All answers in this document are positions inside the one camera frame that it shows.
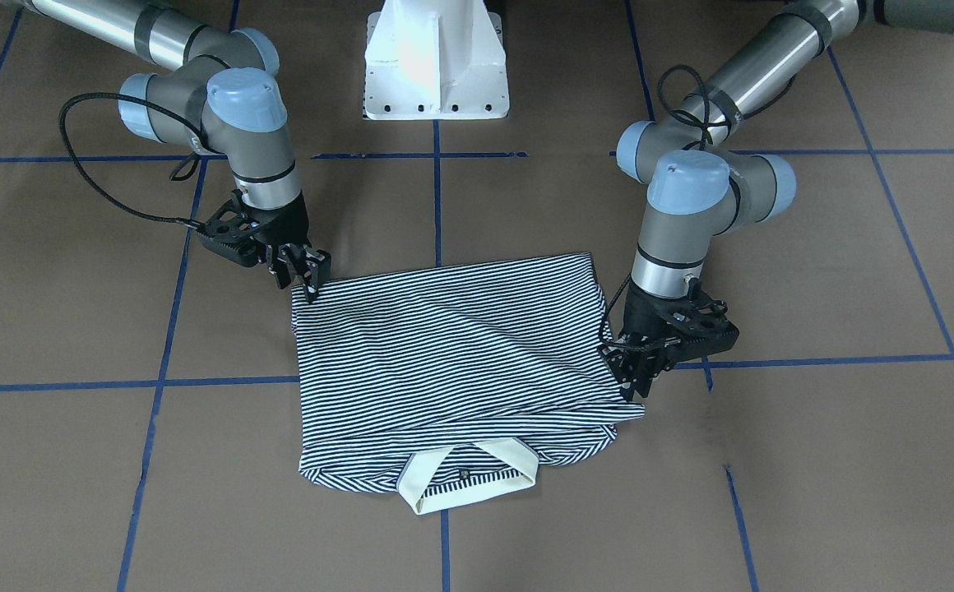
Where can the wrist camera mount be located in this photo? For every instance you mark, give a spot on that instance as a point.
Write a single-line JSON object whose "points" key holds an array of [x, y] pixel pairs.
{"points": [[696, 324], [232, 232]]}

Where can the striped polo shirt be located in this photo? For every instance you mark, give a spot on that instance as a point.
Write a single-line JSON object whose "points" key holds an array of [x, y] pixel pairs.
{"points": [[454, 385]]}

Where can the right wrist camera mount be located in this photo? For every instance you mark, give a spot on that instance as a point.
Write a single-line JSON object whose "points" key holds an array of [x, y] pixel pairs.
{"points": [[232, 232]]}

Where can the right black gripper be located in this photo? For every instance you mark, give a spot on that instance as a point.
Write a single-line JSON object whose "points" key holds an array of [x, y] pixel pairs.
{"points": [[289, 227]]}

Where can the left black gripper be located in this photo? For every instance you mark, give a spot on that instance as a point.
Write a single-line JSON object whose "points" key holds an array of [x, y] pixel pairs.
{"points": [[640, 315]]}

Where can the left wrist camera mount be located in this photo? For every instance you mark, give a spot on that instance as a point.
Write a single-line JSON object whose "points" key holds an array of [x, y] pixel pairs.
{"points": [[696, 324]]}

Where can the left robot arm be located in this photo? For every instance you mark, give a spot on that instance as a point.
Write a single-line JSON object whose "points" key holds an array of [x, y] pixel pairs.
{"points": [[697, 189]]}

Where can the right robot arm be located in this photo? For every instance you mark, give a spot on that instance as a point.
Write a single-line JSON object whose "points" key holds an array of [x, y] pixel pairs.
{"points": [[218, 97]]}

